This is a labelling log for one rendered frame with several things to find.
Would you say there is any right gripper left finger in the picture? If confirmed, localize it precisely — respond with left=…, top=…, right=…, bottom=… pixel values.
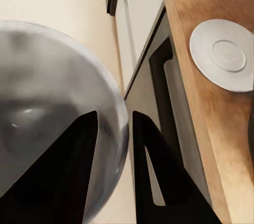
left=0, top=111, right=98, bottom=224

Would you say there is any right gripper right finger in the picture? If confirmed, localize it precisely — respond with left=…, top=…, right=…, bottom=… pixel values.
left=133, top=111, right=222, bottom=224

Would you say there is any coffee cup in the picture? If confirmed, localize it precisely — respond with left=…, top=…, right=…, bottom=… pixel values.
left=0, top=20, right=129, bottom=224

